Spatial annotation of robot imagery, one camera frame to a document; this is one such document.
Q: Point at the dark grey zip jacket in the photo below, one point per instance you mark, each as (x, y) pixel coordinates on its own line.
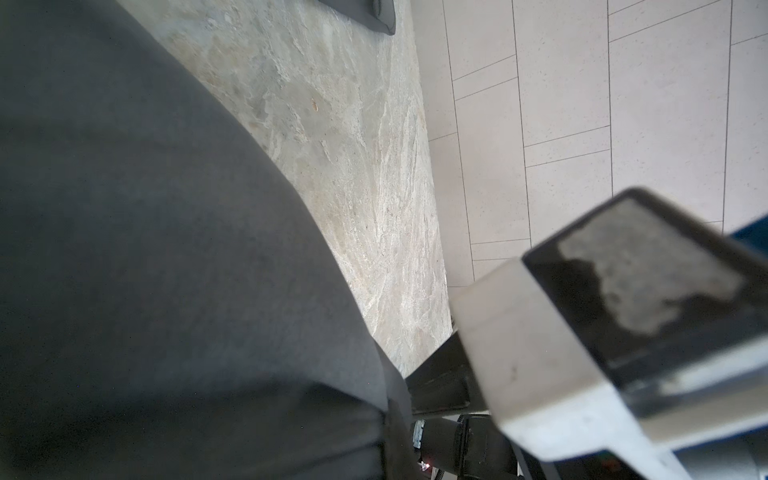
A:
(169, 307)

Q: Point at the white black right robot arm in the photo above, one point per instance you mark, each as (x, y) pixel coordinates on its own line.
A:
(455, 439)

